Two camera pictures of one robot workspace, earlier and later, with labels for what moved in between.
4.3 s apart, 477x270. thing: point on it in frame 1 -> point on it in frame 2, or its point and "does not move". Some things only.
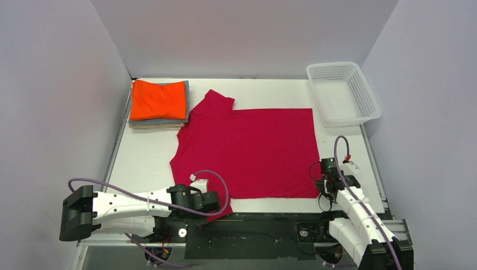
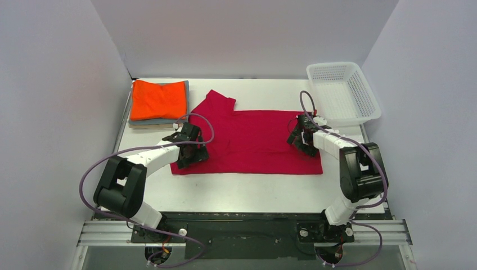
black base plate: x=266 y=236 does not move
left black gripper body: x=211 y=200 -> x=194 y=156
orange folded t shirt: x=151 y=100 does not move
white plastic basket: x=344 y=95 does not move
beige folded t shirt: x=156 y=126 does not move
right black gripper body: x=328 y=185 -> x=301 y=142
